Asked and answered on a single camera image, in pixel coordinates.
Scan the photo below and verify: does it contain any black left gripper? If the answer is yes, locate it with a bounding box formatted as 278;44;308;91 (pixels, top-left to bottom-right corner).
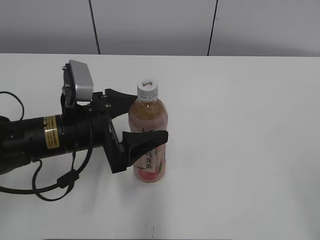
60;63;169;173

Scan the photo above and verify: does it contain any peach oolong tea bottle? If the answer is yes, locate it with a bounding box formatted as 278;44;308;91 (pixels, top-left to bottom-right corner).
128;90;168;183

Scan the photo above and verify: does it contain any white bottle cap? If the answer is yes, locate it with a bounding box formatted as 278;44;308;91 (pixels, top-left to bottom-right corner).
137;79;159;99

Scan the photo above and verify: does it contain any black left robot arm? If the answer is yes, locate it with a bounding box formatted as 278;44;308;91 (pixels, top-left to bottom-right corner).
0;60;168;174

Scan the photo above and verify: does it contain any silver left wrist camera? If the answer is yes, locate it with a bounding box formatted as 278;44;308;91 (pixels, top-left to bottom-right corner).
69;59;94;102

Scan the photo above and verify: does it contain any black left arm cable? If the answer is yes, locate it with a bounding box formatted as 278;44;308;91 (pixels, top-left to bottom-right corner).
0;91;94;202

